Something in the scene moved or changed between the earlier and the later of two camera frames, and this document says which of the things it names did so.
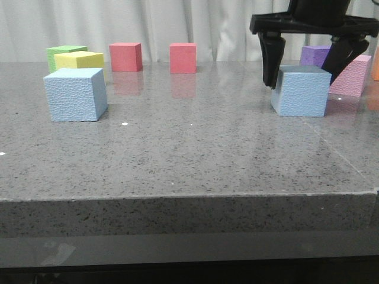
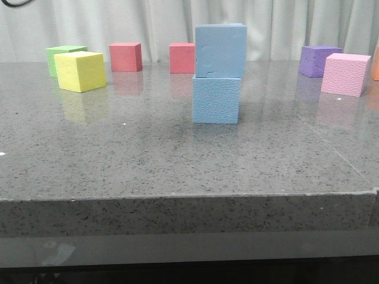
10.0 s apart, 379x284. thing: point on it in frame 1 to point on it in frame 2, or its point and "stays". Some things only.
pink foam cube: [352, 79] stays
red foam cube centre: [183, 58] stays
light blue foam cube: [77, 94] to [215, 100]
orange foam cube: [375, 71] stays
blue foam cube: [301, 91] to [221, 51]
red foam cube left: [126, 57] stays
